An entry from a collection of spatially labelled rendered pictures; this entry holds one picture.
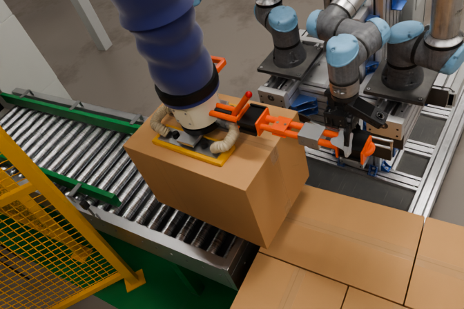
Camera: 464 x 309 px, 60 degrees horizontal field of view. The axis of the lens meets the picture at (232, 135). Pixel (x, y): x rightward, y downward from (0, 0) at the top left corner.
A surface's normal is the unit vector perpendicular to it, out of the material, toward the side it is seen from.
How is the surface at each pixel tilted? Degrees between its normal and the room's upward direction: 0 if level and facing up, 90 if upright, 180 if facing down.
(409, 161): 0
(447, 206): 0
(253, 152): 1
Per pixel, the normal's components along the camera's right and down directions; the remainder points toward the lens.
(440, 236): -0.24, -0.68
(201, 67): 0.65, 0.18
